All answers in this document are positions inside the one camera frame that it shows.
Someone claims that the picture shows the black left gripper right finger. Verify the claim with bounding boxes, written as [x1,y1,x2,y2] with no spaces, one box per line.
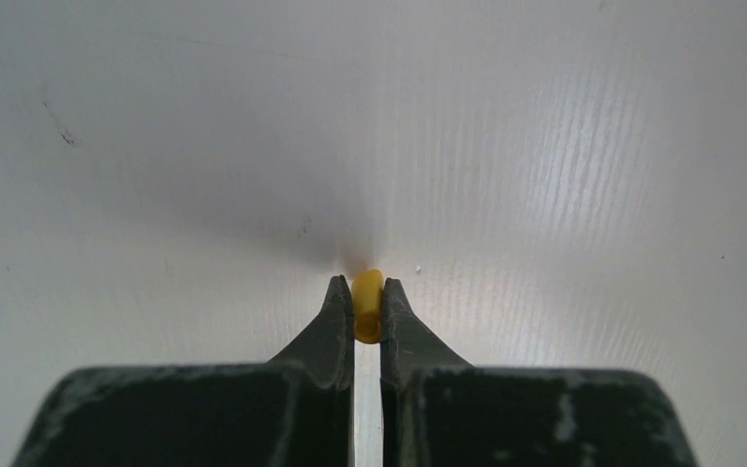
[380,278,696,466]

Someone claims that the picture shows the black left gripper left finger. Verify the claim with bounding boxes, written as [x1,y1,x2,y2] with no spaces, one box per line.
[14,276,354,466]

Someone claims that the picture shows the yellow pen cap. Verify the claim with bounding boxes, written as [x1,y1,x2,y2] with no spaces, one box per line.
[351,269,384,344]

